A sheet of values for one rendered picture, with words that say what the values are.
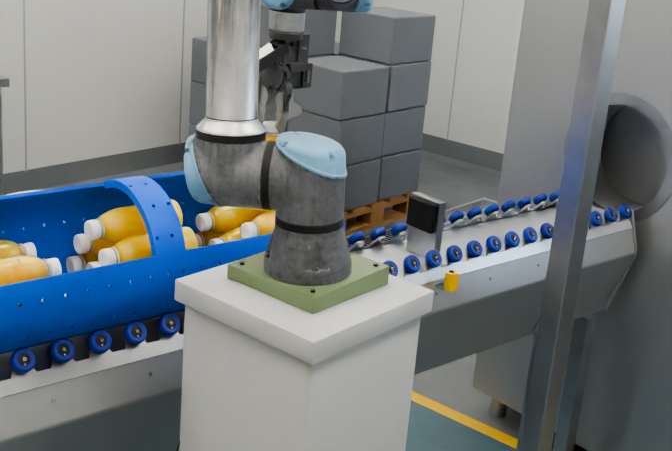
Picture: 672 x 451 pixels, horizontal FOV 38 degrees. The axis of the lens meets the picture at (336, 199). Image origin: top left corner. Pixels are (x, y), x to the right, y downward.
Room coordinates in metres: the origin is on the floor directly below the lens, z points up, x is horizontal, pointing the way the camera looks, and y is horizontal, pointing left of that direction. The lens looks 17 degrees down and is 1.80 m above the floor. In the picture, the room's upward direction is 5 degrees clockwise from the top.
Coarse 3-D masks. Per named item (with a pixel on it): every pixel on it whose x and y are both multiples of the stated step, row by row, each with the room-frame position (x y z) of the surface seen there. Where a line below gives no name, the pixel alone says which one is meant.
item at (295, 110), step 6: (276, 96) 2.03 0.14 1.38; (282, 96) 2.01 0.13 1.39; (276, 102) 2.03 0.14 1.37; (282, 102) 2.01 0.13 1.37; (294, 102) 2.04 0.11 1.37; (282, 108) 2.01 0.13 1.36; (294, 108) 2.04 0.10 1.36; (300, 108) 2.05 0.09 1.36; (276, 114) 2.03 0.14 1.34; (282, 114) 2.01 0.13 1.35; (288, 114) 2.02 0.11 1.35; (294, 114) 2.04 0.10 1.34; (276, 120) 2.03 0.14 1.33; (282, 120) 2.02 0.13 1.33; (276, 126) 2.02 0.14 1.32; (282, 126) 2.02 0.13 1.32; (282, 132) 2.03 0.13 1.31
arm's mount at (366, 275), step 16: (256, 256) 1.62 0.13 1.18; (352, 256) 1.64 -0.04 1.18; (240, 272) 1.56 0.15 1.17; (256, 272) 1.54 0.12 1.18; (352, 272) 1.57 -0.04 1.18; (368, 272) 1.57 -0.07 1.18; (384, 272) 1.59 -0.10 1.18; (256, 288) 1.53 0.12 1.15; (272, 288) 1.51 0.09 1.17; (288, 288) 1.49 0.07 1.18; (304, 288) 1.49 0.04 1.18; (320, 288) 1.49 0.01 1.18; (336, 288) 1.49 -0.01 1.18; (352, 288) 1.53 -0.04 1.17; (368, 288) 1.56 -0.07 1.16; (304, 304) 1.46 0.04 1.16; (320, 304) 1.46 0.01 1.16; (336, 304) 1.50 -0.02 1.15
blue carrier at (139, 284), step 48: (48, 192) 1.78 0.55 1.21; (96, 192) 1.87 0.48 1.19; (144, 192) 1.78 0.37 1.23; (48, 240) 1.85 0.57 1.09; (240, 240) 1.83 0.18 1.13; (0, 288) 1.50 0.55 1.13; (48, 288) 1.56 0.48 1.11; (96, 288) 1.62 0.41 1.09; (144, 288) 1.68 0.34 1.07; (0, 336) 1.51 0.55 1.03; (48, 336) 1.59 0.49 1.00
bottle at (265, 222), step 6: (258, 216) 1.97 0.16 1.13; (264, 216) 1.97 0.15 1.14; (270, 216) 1.97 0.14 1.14; (252, 222) 1.96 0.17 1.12; (258, 222) 1.96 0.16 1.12; (264, 222) 1.95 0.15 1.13; (270, 222) 1.96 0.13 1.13; (258, 228) 1.94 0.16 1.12; (264, 228) 1.95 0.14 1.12; (270, 228) 1.95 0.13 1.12; (258, 234) 1.94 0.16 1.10; (264, 234) 1.94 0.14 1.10
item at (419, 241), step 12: (408, 204) 2.40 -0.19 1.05; (420, 204) 2.37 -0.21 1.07; (432, 204) 2.35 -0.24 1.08; (444, 204) 2.35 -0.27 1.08; (408, 216) 2.40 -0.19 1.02; (420, 216) 2.36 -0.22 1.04; (432, 216) 2.34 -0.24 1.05; (408, 228) 2.41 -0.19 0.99; (420, 228) 2.36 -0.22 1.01; (432, 228) 2.34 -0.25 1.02; (408, 240) 2.41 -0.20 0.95; (420, 240) 2.38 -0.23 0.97; (432, 240) 2.35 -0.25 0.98; (420, 252) 2.38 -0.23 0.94
